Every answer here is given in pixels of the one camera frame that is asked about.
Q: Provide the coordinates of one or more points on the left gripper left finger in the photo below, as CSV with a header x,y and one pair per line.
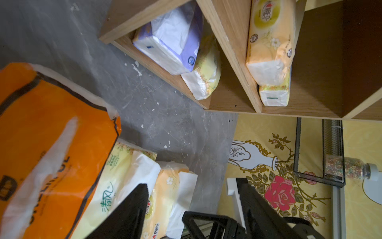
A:
x,y
126,221

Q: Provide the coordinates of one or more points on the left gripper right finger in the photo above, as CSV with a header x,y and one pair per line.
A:
x,y
260,220

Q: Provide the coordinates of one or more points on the white orange tissue pack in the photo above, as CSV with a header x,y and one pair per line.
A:
x,y
169,200

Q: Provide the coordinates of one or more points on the green white tissue pack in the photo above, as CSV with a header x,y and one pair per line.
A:
x,y
276,96

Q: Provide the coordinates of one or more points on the pale yellow tissue pack bottom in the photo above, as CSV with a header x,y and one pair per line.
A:
x,y
204,79

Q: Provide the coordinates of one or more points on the cream tissue pack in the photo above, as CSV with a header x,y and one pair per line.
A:
x,y
270,49

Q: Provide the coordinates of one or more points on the wooden three-tier shelf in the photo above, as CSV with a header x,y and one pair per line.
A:
x,y
336,71

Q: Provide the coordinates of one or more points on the white purple tissue pack bottom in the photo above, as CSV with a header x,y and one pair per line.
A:
x,y
172,40

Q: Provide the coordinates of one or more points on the clear jar with filling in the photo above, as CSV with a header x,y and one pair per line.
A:
x,y
350,167

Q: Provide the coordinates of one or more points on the black wire wall basket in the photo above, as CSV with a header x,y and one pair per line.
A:
x,y
319,151

